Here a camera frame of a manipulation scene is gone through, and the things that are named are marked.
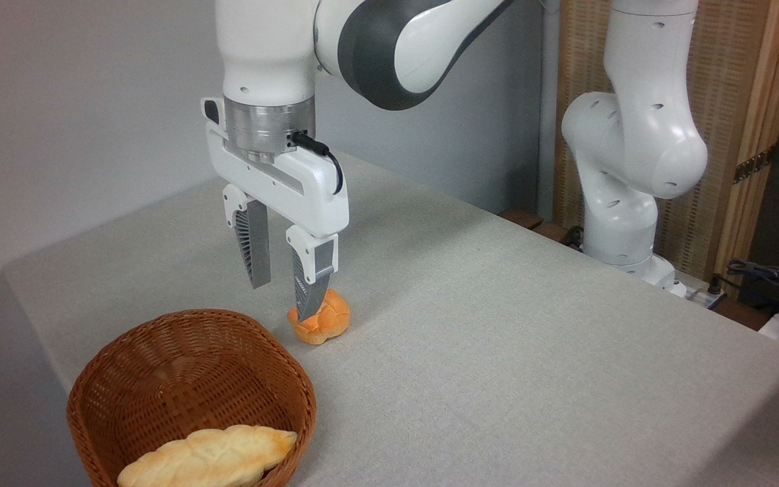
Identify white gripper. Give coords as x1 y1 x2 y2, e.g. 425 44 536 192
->
202 97 350 323

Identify long pale bread loaf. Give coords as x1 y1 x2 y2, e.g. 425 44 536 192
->
117 424 298 487

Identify round orange bread roll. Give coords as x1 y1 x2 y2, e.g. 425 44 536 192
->
287 289 351 346

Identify brown wicker basket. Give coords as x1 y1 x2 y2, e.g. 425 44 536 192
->
67 309 317 487

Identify grey tablecloth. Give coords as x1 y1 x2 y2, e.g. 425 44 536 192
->
3 152 779 487

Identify white power strip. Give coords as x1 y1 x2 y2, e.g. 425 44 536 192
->
674 280 728 310

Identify metal screen hinge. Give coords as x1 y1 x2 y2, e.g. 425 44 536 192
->
733 145 777 184

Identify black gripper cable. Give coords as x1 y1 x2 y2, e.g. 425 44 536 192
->
290 131 345 197

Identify black cable bundle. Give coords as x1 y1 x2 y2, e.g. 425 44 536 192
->
709 259 779 319

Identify bamboo screen with wooden frame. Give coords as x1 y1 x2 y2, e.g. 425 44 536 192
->
554 0 779 285

